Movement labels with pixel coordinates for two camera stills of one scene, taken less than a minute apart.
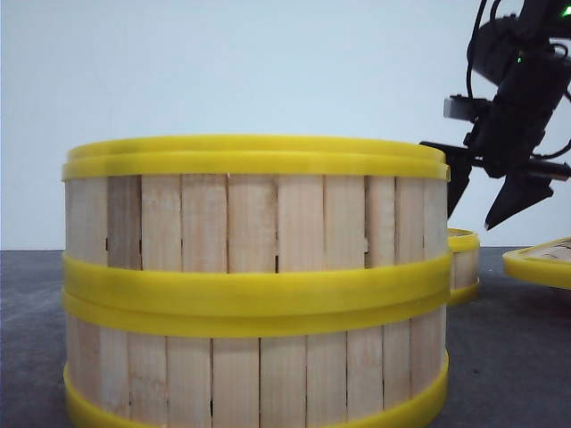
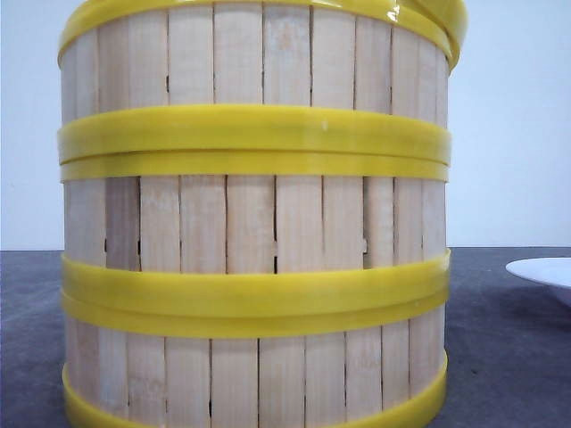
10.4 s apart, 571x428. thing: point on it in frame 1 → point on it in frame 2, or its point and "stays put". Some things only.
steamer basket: x=463 y=248 → x=329 y=80
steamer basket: x=254 y=213 stays put
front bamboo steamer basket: x=314 y=362 stays put
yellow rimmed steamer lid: x=548 y=263 → x=444 y=21
